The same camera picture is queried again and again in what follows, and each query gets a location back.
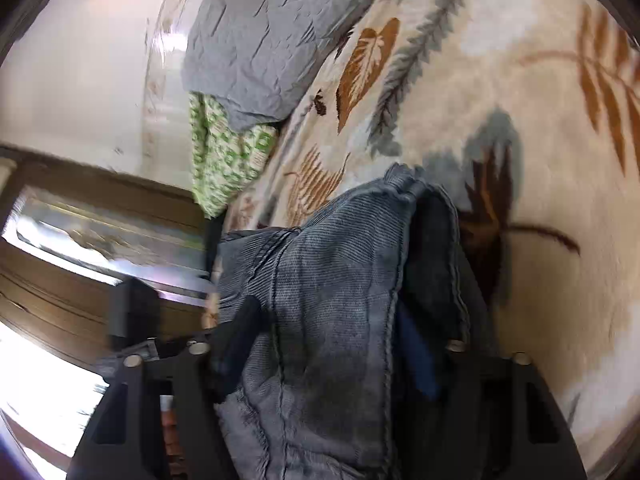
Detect grey-blue denim pants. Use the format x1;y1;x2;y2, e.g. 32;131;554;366
217;164;497;479

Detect wooden framed window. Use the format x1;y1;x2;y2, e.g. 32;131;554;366
1;149;209;467

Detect green white patterned pillow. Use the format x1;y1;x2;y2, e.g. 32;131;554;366
190;92;278;219

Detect cream leaf-print fleece blanket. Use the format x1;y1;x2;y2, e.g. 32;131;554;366
227;0;639;479

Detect grey quilted pillow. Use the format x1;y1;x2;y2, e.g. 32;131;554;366
181;0;373;131

